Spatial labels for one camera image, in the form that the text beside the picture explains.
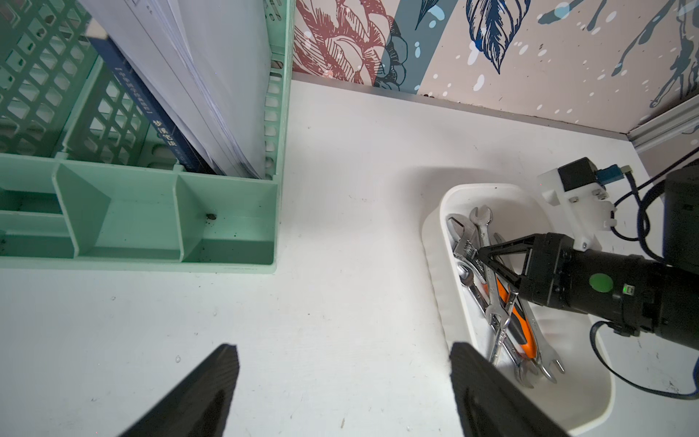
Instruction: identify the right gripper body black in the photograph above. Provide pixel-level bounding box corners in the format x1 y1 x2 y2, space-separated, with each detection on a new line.
519 233 661 333

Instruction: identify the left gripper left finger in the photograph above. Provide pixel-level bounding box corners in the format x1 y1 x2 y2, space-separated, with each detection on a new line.
122 344 240 436

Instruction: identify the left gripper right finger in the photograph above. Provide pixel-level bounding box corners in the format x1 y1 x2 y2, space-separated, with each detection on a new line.
450 342 567 436

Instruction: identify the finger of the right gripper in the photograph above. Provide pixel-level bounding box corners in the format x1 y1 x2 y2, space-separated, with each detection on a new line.
477 253 522 295
476 234 538 268

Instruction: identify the silver wrench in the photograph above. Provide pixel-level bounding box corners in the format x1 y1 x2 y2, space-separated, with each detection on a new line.
456 260 538 389
469 205 510 364
499 285 565 383

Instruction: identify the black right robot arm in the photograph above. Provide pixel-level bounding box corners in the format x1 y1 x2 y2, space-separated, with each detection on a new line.
477 161 698 349

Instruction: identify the silver wrench in box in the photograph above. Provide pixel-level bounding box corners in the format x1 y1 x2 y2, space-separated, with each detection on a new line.
499 285 565 383

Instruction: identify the white plastic storage box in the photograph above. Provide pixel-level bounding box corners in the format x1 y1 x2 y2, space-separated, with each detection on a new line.
422 184 615 435

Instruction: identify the green plastic file organizer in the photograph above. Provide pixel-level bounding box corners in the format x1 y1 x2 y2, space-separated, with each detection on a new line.
1 1 296 272

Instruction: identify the dark blue book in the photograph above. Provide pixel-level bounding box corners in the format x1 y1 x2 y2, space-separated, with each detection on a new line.
85 18 215 175

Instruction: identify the white paper stack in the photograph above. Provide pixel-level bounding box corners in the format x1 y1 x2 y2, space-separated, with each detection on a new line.
83 0 271 178

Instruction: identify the orange handled adjustable wrench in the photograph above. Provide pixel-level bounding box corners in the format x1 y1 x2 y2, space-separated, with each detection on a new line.
446 214 537 359

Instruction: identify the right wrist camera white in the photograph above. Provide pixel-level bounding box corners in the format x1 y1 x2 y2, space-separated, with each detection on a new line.
537 157 632 251

